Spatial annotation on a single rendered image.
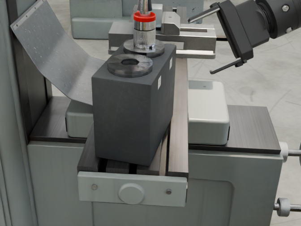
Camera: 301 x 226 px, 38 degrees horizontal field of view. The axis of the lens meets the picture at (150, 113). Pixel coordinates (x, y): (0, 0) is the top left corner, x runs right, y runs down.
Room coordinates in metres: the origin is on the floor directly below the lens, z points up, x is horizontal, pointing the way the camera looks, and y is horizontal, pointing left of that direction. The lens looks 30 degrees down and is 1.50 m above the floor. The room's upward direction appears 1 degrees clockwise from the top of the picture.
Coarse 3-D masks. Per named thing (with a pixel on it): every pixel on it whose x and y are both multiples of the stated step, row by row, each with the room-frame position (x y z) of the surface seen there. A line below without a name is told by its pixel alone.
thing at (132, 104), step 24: (120, 48) 0.90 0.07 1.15; (168, 48) 0.91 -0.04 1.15; (96, 72) 0.78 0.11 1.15; (120, 72) 0.76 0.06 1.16; (144, 72) 0.77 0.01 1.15; (168, 72) 0.87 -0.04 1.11; (96, 96) 0.75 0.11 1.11; (120, 96) 0.74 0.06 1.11; (144, 96) 0.73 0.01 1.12; (168, 96) 0.88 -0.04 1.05; (96, 120) 0.75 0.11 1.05; (120, 120) 0.74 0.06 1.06; (144, 120) 0.73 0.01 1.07; (168, 120) 0.89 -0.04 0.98; (96, 144) 0.76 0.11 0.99; (120, 144) 0.74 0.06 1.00; (144, 144) 0.73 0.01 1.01
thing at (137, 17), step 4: (136, 12) 0.91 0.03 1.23; (152, 12) 0.91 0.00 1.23; (136, 16) 0.88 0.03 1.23; (140, 16) 0.88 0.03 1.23; (144, 16) 0.88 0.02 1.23; (148, 16) 0.88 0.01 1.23; (152, 16) 0.88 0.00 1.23; (136, 20) 0.88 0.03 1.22; (140, 20) 0.87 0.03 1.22; (144, 20) 0.87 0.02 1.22; (148, 20) 0.87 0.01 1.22; (152, 20) 0.88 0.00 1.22
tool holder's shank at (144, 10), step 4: (140, 0) 0.89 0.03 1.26; (144, 0) 0.88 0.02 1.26; (148, 0) 0.89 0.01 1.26; (140, 4) 0.89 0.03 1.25; (144, 4) 0.88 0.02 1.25; (148, 4) 0.88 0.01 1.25; (140, 8) 0.88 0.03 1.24; (144, 8) 0.88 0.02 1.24; (148, 8) 0.88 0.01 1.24; (140, 12) 0.89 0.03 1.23; (144, 12) 0.88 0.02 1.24; (148, 12) 0.89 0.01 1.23
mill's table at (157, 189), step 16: (176, 64) 1.26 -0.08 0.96; (176, 80) 1.15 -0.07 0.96; (176, 96) 1.04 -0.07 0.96; (176, 112) 0.96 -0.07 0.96; (176, 128) 0.88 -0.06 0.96; (160, 144) 0.81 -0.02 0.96; (176, 144) 0.81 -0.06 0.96; (80, 160) 0.75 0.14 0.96; (96, 160) 0.75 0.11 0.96; (112, 160) 0.75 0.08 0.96; (160, 160) 0.79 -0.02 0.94; (176, 160) 0.75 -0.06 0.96; (80, 176) 0.71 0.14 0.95; (96, 176) 0.71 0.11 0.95; (112, 176) 0.71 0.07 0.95; (128, 176) 0.71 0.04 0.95; (144, 176) 0.71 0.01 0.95; (160, 176) 0.71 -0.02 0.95; (176, 176) 0.71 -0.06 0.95; (80, 192) 0.71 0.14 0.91; (96, 192) 0.71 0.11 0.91; (112, 192) 0.70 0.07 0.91; (128, 192) 0.70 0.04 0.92; (144, 192) 0.70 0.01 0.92; (160, 192) 0.70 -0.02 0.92; (176, 192) 0.70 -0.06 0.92
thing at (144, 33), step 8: (136, 24) 0.88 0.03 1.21; (144, 24) 0.87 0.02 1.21; (152, 24) 0.88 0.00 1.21; (136, 32) 0.88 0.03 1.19; (144, 32) 0.87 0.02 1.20; (152, 32) 0.88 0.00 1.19; (136, 40) 0.88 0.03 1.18; (144, 40) 0.87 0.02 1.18; (152, 40) 0.88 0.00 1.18; (144, 48) 0.87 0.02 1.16
